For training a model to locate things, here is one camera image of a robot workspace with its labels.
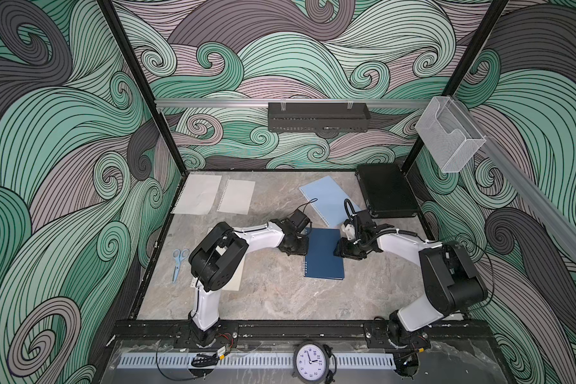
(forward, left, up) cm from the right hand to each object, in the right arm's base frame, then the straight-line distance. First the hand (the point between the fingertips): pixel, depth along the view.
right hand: (336, 254), depth 91 cm
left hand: (+2, +12, +1) cm, 12 cm away
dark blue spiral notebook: (-2, +6, -1) cm, 7 cm away
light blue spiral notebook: (+29, -1, -2) cm, 29 cm away
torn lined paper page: (+31, +61, +1) cm, 68 cm away
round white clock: (-34, +13, +2) cm, 37 cm away
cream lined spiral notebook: (-22, +32, +32) cm, 50 cm away
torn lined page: (+28, +42, +1) cm, 51 cm away
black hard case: (+28, -27, +4) cm, 39 cm away
